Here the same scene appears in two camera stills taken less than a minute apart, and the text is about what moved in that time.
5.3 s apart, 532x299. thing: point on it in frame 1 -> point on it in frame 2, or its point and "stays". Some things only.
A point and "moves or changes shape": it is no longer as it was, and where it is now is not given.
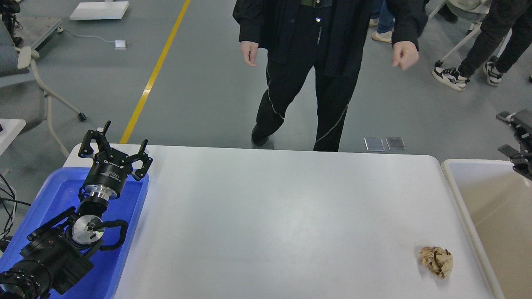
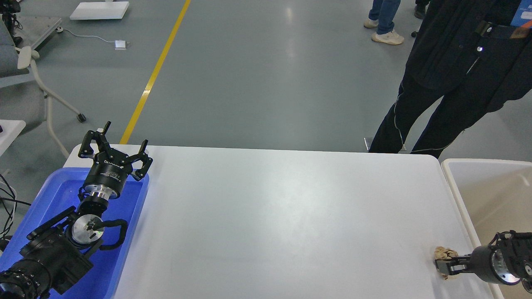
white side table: (11, 128) stays
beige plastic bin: (497, 199) stays
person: (328, 36) -> (476, 55)
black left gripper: (108, 174) stays
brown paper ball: (438, 260) moves or changes shape
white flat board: (95, 10) stays
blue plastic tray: (56, 195) stays
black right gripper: (521, 122) -> (488, 263)
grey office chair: (23, 96) stays
